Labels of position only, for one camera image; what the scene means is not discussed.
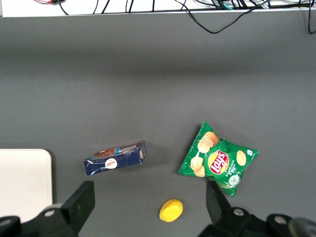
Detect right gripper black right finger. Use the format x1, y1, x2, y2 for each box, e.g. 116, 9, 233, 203
197, 181, 298, 237

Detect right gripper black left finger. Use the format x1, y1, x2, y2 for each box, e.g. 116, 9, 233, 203
0, 180, 96, 237

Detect white rectangular tray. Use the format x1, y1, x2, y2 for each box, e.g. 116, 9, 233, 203
0, 148, 53, 224

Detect dark blue cookie box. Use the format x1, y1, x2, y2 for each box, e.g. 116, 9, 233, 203
83, 140, 147, 176

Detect yellow round plastic lemon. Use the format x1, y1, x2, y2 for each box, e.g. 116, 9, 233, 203
158, 198, 184, 223

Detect green chips bag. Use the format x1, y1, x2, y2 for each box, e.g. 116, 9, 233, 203
178, 120, 260, 198

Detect long looping black cable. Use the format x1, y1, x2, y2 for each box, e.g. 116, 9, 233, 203
174, 0, 269, 35

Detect teal cable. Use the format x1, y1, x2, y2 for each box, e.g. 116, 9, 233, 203
216, 0, 234, 11

